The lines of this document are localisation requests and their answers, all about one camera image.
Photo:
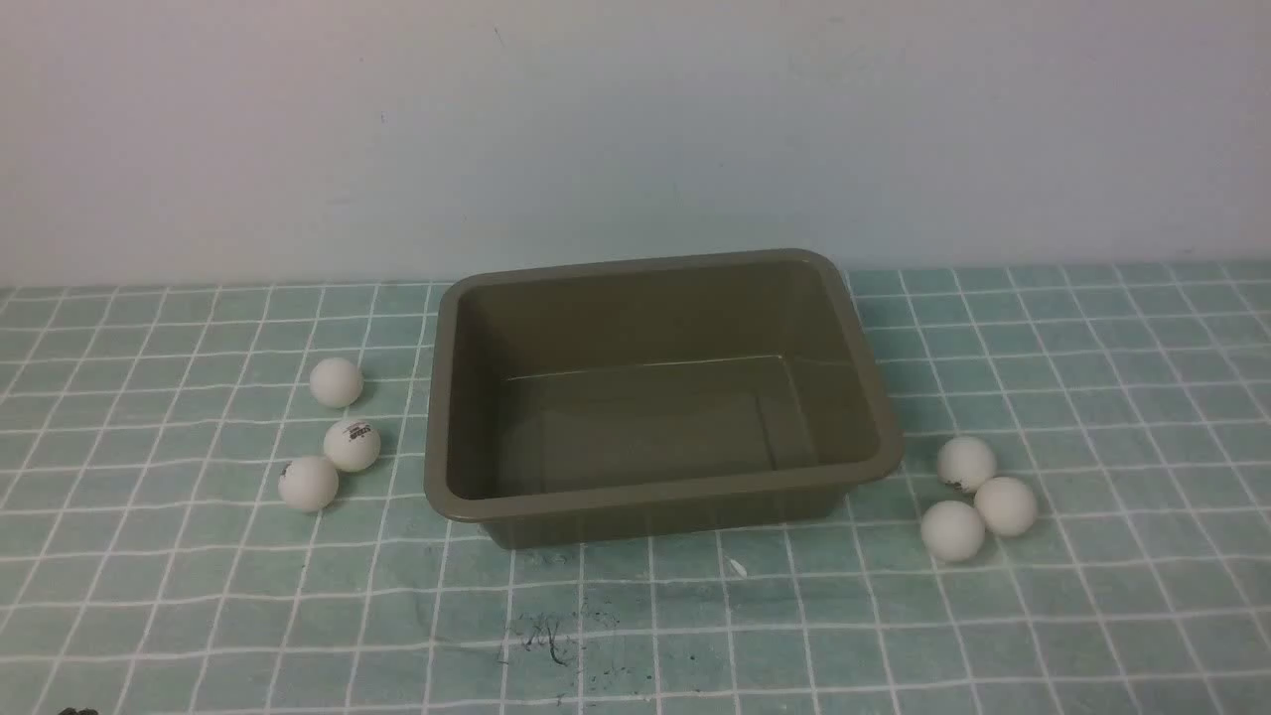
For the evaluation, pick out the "green checkered tablecloth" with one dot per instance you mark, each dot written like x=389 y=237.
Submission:
x=149 y=566

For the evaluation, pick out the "olive plastic bin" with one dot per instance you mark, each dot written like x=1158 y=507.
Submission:
x=629 y=399

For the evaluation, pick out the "white ping-pong ball with logo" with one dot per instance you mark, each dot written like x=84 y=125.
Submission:
x=352 y=445

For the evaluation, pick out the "white ping-pong ball with mark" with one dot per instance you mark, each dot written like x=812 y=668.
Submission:
x=966 y=463

